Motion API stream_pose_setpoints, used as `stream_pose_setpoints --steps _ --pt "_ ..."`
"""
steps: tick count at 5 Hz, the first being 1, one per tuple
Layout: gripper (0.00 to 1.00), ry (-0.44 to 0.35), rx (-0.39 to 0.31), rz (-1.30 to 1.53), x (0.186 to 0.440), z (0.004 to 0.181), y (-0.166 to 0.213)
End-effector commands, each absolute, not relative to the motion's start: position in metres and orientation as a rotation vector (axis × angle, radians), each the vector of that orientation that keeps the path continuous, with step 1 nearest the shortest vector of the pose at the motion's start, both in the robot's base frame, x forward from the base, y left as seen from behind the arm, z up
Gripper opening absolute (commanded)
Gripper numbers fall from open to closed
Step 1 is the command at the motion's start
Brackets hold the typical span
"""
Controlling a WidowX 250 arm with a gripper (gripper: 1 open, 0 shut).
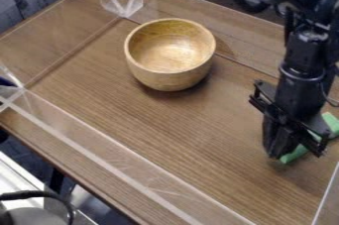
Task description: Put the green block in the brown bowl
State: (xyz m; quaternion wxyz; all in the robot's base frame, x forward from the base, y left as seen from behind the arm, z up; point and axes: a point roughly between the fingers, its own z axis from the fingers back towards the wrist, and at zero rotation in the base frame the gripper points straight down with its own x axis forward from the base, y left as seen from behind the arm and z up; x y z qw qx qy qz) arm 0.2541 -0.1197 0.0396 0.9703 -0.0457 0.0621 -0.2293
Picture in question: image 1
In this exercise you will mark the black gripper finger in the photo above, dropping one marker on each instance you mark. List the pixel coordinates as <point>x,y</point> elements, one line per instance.
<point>279,137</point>

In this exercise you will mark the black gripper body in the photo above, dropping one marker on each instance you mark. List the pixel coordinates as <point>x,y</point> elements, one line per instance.
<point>295,100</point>

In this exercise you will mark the green rectangular block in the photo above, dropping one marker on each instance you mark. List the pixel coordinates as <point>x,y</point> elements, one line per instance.
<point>332,123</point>

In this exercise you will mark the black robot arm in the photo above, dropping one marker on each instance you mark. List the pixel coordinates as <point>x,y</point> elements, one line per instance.
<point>315,15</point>

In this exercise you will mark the light wooden bowl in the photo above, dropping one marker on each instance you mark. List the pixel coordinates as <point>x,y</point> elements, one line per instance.
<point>168,53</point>

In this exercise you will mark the black table leg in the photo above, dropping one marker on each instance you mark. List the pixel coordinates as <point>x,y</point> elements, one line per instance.
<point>56,181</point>

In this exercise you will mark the clear acrylic front barrier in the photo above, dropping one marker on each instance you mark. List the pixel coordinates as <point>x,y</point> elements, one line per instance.
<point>148,193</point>

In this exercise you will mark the clear acrylic corner bracket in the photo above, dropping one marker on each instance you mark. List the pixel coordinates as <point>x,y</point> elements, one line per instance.
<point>123,8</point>

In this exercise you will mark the grey metal base plate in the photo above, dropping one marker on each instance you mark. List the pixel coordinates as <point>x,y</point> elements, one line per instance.
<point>30,215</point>

